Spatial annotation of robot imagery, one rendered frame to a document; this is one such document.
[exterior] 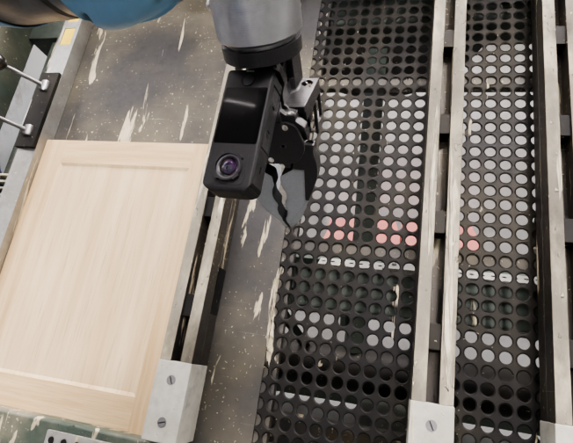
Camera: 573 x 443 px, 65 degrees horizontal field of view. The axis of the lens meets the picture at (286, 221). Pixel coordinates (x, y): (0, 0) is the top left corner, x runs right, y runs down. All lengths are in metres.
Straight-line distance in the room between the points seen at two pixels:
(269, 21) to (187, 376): 0.58
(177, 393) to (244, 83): 0.55
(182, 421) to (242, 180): 0.52
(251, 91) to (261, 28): 0.05
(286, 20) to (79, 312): 0.75
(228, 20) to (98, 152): 0.75
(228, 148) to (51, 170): 0.81
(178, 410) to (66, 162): 0.62
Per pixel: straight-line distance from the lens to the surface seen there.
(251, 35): 0.39
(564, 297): 0.78
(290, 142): 0.43
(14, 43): 1.52
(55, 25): 1.52
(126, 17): 0.29
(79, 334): 0.98
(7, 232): 1.14
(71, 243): 1.05
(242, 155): 0.38
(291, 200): 0.48
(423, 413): 0.73
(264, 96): 0.40
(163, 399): 0.82
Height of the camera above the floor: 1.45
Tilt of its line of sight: 15 degrees down
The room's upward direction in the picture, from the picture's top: straight up
